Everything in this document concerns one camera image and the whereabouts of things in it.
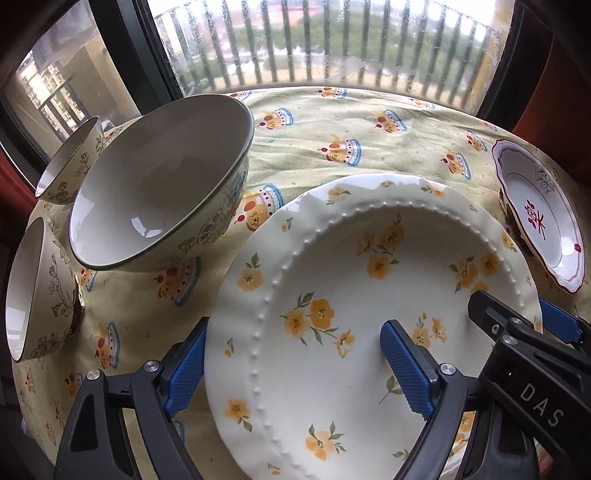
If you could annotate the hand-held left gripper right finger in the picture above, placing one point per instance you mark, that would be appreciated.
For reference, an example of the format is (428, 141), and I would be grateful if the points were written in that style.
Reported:
(406, 364)

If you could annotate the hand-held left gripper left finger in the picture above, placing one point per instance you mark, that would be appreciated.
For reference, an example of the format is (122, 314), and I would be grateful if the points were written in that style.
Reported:
(187, 369)

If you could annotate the red curtain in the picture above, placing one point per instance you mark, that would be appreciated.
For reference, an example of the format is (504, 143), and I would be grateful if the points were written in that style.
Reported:
(563, 115)
(9, 184)

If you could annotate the yellow flower ceramic plate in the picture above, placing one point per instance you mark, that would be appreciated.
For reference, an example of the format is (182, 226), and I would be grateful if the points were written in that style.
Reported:
(323, 258)

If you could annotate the red-rimmed white plate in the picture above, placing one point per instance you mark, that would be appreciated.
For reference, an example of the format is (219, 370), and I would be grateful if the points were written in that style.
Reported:
(531, 184)

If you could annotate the yellow printed tablecloth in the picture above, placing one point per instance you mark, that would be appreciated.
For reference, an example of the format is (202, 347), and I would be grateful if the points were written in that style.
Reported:
(323, 120)

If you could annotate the balcony railing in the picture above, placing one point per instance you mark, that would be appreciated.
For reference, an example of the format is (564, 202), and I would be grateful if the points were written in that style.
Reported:
(323, 46)

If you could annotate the dark window frame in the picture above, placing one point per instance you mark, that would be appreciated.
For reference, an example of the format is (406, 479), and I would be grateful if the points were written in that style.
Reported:
(115, 46)

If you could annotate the large green-rimmed ceramic bowl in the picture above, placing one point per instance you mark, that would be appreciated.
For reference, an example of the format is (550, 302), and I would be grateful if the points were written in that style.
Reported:
(161, 184)

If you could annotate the small floral ceramic bowl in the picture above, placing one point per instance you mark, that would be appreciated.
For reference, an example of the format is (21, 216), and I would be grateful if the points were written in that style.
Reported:
(69, 157)
(32, 286)

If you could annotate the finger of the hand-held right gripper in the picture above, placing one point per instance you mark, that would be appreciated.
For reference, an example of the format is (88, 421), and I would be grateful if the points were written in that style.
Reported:
(558, 318)
(489, 311)

